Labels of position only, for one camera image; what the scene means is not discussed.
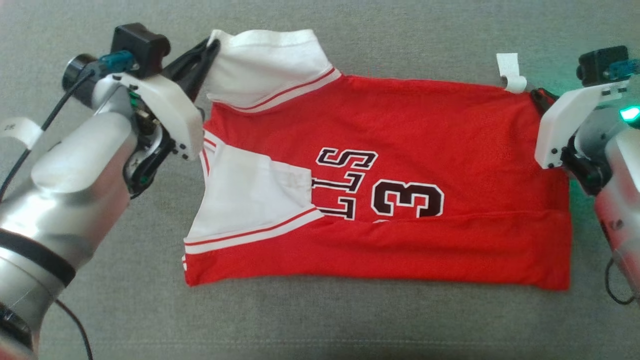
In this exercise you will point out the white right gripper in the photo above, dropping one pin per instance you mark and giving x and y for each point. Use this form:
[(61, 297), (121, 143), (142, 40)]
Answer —
[(565, 120)]

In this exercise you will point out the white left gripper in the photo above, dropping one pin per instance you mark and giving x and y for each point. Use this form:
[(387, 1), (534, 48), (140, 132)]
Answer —
[(165, 115)]

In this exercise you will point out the red and white jersey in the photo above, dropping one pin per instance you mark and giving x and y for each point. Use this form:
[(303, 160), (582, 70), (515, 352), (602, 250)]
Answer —
[(400, 240)]

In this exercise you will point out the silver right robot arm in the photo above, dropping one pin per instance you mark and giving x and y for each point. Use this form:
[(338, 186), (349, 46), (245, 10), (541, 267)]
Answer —
[(620, 200)]

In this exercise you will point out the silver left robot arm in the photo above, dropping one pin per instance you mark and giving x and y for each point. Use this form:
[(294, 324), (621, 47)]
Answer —
[(65, 200)]

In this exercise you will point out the large grey sofa seat cushion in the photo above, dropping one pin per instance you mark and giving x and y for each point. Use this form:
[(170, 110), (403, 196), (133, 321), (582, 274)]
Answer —
[(320, 325)]

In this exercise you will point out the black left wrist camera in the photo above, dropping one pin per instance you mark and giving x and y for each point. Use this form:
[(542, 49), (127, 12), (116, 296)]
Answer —
[(140, 47)]

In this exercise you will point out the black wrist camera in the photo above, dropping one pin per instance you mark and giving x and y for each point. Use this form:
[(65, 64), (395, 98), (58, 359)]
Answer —
[(600, 62), (140, 47)]

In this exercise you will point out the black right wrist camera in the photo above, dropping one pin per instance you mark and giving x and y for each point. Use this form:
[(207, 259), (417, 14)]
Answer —
[(600, 62)]

